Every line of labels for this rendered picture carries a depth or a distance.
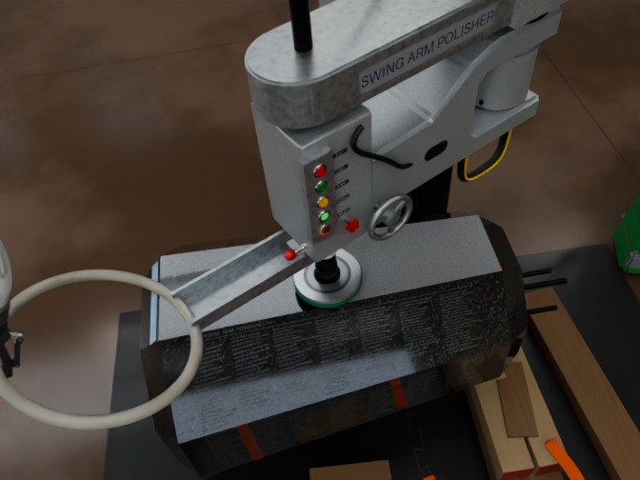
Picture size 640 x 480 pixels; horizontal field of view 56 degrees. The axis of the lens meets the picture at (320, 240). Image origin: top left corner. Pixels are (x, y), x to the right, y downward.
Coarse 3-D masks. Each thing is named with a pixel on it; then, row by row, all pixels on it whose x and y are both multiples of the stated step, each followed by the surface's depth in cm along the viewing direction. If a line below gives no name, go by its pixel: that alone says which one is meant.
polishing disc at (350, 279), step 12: (336, 252) 195; (348, 252) 194; (312, 264) 193; (348, 264) 192; (300, 276) 190; (312, 276) 190; (348, 276) 189; (360, 276) 188; (300, 288) 187; (312, 288) 187; (324, 288) 186; (336, 288) 186; (348, 288) 186; (312, 300) 184; (324, 300) 184; (336, 300) 183
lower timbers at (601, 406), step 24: (552, 312) 265; (552, 336) 258; (576, 336) 257; (552, 360) 253; (576, 360) 250; (576, 384) 244; (600, 384) 243; (576, 408) 242; (600, 408) 237; (624, 408) 236; (480, 432) 236; (600, 432) 231; (624, 432) 230; (600, 456) 231; (624, 456) 224
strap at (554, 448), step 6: (546, 444) 217; (552, 444) 217; (558, 444) 217; (552, 450) 215; (558, 450) 215; (564, 450) 215; (558, 456) 214; (564, 456) 214; (558, 462) 213; (564, 462) 213; (570, 462) 212; (564, 468) 211; (570, 468) 211; (576, 468) 211; (570, 474) 210; (576, 474) 210
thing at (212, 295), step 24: (264, 240) 169; (288, 240) 175; (240, 264) 168; (264, 264) 169; (288, 264) 163; (192, 288) 162; (216, 288) 165; (240, 288) 164; (264, 288) 162; (216, 312) 156
